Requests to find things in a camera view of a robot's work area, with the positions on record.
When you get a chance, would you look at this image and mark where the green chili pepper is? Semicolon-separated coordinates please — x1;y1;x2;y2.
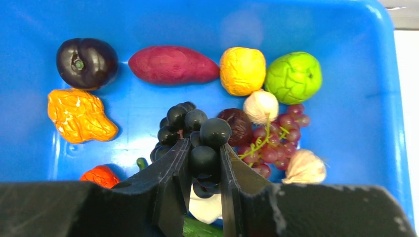
136;158;148;171

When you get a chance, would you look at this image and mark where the dark eggplant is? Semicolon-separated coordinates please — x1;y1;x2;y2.
56;38;119;90

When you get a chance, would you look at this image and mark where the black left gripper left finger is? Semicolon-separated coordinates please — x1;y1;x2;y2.
0;139;191;237

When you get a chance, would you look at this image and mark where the white mushroom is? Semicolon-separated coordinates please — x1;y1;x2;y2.
189;187;222;224

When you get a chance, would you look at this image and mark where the orange red bumpy pepper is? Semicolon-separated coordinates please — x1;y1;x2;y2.
80;165;120;189

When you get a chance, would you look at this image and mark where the small white garlic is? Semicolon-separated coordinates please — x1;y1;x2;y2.
282;149;327;184

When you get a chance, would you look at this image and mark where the small orange bumpy pepper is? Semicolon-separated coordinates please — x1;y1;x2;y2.
47;88;119;144

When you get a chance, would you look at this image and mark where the red grape bunch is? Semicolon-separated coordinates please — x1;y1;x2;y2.
237;104;311;178

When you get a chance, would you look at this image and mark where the purple sweet potato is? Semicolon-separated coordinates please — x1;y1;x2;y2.
128;45;219;85

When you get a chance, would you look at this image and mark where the dark brown chestnut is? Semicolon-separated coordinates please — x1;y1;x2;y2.
217;108;253;147

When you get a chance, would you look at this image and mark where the green custard apple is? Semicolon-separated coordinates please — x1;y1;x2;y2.
264;51;323;105

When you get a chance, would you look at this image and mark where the black grape bunch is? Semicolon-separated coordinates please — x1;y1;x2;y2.
150;101;233;198

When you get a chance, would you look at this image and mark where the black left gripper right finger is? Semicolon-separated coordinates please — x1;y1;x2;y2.
220;145;416;237

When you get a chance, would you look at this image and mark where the white garlic bulb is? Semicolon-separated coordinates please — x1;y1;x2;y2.
243;89;279;124

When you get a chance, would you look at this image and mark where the blue plastic bin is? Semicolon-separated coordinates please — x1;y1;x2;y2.
0;0;418;222

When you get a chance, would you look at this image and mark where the yellow lemon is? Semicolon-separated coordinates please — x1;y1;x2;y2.
219;47;266;96

